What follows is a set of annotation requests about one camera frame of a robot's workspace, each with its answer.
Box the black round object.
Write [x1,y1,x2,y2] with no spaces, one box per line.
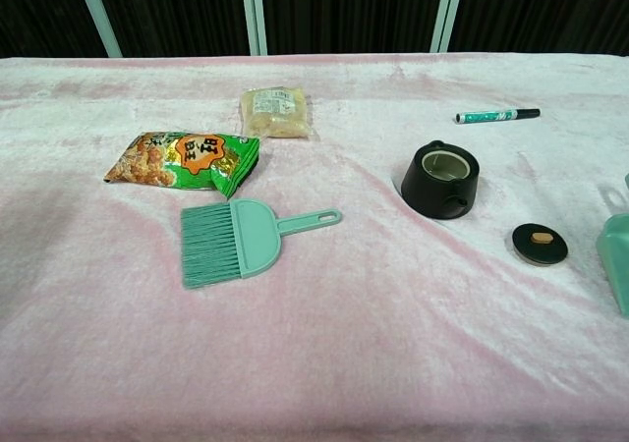
[400,139,481,221]

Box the green black marker pen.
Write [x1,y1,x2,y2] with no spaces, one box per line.
[454,107,542,126]

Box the pink plush table cloth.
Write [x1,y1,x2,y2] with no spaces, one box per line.
[0,52,629,442]

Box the white partition post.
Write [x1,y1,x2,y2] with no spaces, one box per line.
[429,0,467,54]
[73,0,123,59]
[239,0,269,56]

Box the black teapot lid wooden knob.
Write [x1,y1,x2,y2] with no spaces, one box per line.
[511,222,570,268]

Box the black pleated curtain panel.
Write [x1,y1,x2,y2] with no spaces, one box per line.
[90,0,255,58]
[259,0,448,55]
[0,0,107,60]
[449,0,629,58]

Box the teal dustpan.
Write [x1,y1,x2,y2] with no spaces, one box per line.
[596,171,629,318]

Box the green orange snack bag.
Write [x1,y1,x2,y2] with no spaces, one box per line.
[102,131,261,200]

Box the beige clear food packet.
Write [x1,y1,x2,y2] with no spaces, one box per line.
[239,85,315,141]

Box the teal hand brush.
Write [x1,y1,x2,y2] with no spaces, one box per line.
[180,196,344,291]

